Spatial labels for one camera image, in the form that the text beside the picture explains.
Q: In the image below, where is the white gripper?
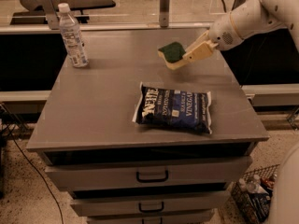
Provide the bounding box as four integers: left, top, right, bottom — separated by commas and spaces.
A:
164, 12, 245, 71

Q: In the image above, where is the green and yellow sponge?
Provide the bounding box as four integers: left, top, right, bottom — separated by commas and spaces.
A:
159, 42, 186, 63

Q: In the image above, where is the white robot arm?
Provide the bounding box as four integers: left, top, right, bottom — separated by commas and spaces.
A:
165, 0, 299, 224

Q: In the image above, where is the blue chip bag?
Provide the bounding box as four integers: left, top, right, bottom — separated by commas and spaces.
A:
132, 83, 212, 134

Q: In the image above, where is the blue bag in basket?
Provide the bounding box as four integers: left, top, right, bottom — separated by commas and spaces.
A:
249, 193, 271, 223

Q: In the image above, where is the clear plastic water bottle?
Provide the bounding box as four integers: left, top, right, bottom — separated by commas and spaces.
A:
58, 3, 89, 68

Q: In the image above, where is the water bottle in basket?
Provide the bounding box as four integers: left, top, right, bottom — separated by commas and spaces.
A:
246, 175, 267, 194

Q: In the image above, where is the grey drawer cabinet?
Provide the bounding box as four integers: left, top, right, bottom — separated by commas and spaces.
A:
27, 29, 268, 224

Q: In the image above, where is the middle metal bracket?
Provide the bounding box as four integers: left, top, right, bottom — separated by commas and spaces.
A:
159, 0, 170, 28

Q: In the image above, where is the black wire basket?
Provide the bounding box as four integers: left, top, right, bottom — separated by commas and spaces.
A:
232, 164, 279, 224

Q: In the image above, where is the left metal bracket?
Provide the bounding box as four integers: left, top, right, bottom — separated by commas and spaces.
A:
40, 0, 59, 30

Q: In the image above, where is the black floor cable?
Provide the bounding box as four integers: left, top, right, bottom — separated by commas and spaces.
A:
0, 103, 64, 224

